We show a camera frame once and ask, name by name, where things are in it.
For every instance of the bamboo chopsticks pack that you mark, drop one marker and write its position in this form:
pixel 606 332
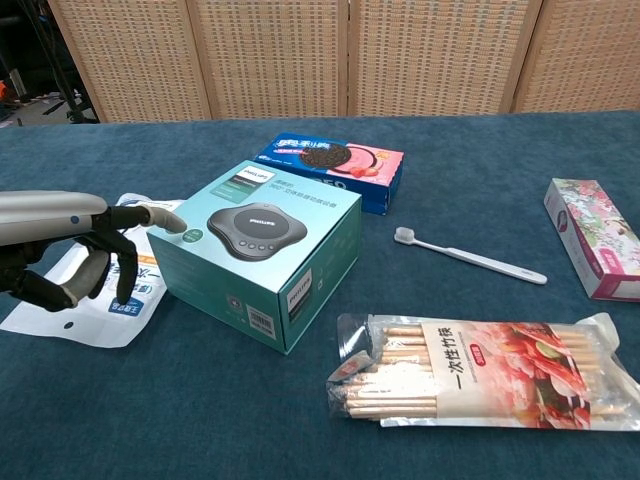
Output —
pixel 480 370

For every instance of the blue pink Oreo box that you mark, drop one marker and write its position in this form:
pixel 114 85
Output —
pixel 340 172

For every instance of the pink floral slim box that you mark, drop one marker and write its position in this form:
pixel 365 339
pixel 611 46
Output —
pixel 595 240

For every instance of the teal Philips speaker box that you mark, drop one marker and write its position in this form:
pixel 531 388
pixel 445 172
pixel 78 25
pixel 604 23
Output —
pixel 260 250

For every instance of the woven folding screen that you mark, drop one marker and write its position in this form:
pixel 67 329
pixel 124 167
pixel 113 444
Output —
pixel 320 55

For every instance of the white printed plastic pouch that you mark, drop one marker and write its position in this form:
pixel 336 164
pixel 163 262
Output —
pixel 90 300

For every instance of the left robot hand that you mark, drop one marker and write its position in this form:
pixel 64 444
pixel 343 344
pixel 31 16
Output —
pixel 75 240

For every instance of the blue table mat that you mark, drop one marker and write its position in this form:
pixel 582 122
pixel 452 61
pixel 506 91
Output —
pixel 320 300

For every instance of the white toothbrush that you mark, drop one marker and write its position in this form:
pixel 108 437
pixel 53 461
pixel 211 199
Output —
pixel 465 256

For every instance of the black tripod stand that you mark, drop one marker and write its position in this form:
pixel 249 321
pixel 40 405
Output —
pixel 65 65

